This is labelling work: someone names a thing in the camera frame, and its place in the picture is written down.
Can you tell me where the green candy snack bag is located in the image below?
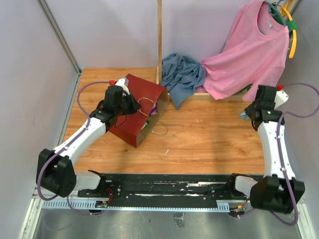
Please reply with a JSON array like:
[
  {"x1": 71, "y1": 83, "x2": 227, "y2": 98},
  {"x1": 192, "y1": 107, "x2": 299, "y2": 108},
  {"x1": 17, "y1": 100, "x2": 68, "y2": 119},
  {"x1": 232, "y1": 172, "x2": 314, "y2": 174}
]
[{"x1": 239, "y1": 111, "x2": 251, "y2": 120}]

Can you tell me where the red paper bag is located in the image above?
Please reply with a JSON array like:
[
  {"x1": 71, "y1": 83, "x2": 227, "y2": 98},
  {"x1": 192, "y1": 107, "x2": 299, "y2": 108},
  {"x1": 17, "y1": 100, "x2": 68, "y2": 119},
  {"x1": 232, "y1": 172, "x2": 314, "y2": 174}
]
[{"x1": 110, "y1": 74, "x2": 168, "y2": 148}]

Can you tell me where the purple snack bag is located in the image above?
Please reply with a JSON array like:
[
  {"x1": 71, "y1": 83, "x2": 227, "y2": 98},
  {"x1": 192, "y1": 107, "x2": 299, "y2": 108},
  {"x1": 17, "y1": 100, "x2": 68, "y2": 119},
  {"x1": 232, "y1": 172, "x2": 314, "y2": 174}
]
[{"x1": 149, "y1": 102, "x2": 158, "y2": 116}]

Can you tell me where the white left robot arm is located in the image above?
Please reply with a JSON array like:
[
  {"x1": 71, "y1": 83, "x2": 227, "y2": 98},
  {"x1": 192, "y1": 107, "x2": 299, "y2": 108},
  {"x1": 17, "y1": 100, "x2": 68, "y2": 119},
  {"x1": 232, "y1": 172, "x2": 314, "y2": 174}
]
[{"x1": 36, "y1": 78, "x2": 141, "y2": 201}]

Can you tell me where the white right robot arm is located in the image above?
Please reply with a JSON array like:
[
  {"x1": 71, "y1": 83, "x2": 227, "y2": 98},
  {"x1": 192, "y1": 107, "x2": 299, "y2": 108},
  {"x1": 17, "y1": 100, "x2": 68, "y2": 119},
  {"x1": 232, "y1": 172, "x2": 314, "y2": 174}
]
[{"x1": 226, "y1": 85, "x2": 305, "y2": 214}]

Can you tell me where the green white snack bag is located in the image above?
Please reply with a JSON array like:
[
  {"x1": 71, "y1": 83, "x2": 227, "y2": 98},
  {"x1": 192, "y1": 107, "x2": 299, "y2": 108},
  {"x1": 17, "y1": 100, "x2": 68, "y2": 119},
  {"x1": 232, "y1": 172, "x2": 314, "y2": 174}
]
[{"x1": 141, "y1": 119, "x2": 150, "y2": 130}]

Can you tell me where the pink t-shirt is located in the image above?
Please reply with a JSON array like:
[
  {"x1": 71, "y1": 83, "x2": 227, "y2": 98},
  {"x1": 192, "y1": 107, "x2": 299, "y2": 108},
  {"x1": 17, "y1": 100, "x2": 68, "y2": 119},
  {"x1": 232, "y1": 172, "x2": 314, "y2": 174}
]
[{"x1": 197, "y1": 0, "x2": 290, "y2": 101}]

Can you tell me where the blue crumpled shirt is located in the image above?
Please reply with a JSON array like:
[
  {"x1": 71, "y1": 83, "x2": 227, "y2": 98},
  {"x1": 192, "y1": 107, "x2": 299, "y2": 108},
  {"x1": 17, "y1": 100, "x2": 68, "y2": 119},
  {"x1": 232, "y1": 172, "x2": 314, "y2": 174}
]
[{"x1": 160, "y1": 53, "x2": 206, "y2": 110}]

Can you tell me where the green clothes hanger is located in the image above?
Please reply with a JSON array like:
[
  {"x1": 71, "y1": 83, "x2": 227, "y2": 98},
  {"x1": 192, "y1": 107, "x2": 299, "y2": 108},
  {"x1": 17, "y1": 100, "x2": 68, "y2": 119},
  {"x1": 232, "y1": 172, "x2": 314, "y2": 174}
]
[{"x1": 269, "y1": 0, "x2": 297, "y2": 33}]

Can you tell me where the grey clothes hanger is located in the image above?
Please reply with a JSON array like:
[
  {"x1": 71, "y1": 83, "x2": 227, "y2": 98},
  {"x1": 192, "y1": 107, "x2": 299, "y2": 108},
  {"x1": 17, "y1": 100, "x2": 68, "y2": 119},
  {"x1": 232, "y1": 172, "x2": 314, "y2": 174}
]
[{"x1": 264, "y1": 0, "x2": 287, "y2": 26}]

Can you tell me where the yellow clothes hanger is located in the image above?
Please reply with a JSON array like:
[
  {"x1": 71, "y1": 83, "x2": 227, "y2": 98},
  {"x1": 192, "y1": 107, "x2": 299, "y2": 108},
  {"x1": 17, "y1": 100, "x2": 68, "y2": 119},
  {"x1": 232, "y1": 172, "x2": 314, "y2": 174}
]
[{"x1": 277, "y1": 0, "x2": 297, "y2": 59}]

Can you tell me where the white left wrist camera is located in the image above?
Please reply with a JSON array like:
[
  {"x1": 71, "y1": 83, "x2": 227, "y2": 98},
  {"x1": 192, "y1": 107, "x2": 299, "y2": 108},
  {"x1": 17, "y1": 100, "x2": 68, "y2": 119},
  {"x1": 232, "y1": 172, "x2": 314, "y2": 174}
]
[{"x1": 115, "y1": 77, "x2": 130, "y2": 95}]

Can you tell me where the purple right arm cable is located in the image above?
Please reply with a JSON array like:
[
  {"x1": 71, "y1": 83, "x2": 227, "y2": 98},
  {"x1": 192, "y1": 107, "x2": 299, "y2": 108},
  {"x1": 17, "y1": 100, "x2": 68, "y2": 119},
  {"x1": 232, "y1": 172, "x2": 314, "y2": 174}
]
[{"x1": 236, "y1": 82, "x2": 319, "y2": 226}]

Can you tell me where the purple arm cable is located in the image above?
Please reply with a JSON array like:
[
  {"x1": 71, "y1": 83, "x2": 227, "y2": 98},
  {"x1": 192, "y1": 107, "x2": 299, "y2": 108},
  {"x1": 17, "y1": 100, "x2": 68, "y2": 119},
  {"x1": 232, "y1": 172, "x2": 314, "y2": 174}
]
[
  {"x1": 34, "y1": 80, "x2": 115, "y2": 216},
  {"x1": 236, "y1": 82, "x2": 319, "y2": 226}
]

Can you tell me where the wooden rack frame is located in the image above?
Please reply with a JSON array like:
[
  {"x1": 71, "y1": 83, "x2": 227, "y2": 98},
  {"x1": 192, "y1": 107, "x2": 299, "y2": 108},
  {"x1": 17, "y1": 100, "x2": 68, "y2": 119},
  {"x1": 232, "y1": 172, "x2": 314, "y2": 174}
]
[{"x1": 156, "y1": 0, "x2": 243, "y2": 101}]

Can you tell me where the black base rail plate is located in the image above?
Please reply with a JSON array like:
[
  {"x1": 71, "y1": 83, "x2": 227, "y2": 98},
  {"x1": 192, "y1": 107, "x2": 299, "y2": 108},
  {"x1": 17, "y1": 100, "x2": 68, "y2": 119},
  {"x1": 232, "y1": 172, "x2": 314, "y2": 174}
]
[{"x1": 47, "y1": 173, "x2": 257, "y2": 210}]

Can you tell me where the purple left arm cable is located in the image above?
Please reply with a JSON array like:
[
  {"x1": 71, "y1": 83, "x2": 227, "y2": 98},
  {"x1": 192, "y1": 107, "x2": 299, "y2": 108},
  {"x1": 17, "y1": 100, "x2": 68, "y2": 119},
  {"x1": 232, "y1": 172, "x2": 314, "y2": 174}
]
[{"x1": 34, "y1": 80, "x2": 115, "y2": 216}]

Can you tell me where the aluminium corner post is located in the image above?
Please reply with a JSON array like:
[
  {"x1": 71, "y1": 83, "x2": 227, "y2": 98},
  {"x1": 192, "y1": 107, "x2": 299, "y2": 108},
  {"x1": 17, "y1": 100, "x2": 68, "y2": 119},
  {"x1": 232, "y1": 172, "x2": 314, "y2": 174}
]
[{"x1": 36, "y1": 0, "x2": 83, "y2": 75}]

